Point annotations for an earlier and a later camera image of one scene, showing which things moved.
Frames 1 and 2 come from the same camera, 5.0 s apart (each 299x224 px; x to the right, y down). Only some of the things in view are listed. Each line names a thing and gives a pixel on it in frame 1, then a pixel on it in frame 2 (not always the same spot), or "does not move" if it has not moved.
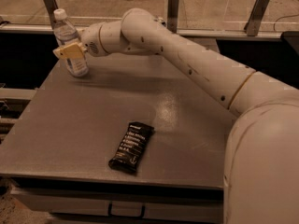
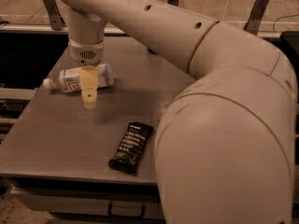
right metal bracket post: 252,24 does not move
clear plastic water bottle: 65,35 -> 69,79
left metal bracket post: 50,3 does not move
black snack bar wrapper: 127,155 does not move
